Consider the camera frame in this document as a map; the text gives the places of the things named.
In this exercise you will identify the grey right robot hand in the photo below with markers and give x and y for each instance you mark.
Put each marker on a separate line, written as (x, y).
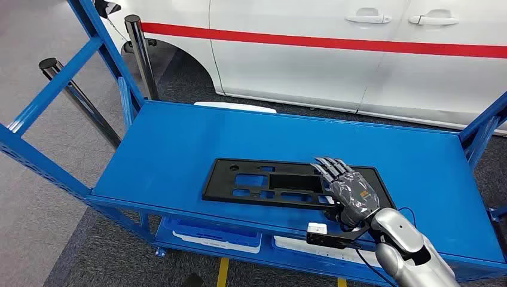
(352, 198)

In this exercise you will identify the chrome stanchion post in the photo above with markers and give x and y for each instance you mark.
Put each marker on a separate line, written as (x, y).
(79, 97)
(138, 47)

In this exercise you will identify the white car with red stripe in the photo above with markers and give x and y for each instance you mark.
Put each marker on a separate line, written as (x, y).
(297, 71)

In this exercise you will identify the black plastic plate bracket part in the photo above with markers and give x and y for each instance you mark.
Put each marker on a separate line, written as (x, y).
(225, 186)

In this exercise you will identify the blue metal shelf rack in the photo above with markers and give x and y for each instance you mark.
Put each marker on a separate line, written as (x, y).
(237, 134)

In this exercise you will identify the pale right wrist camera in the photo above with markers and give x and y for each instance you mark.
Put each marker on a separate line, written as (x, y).
(317, 228)

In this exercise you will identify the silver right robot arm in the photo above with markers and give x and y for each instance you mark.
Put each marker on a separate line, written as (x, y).
(400, 233)

